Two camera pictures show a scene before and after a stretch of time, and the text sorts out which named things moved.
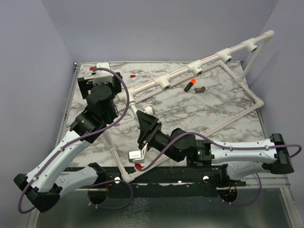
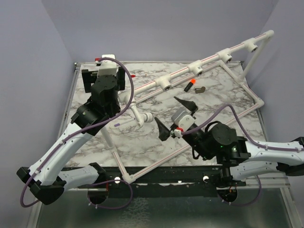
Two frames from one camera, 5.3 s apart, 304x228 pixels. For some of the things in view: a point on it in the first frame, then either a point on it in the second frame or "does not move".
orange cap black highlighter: x=188 y=87 does not move
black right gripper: x=147 y=123 -> x=164 y=134
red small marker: x=133 y=76 does not move
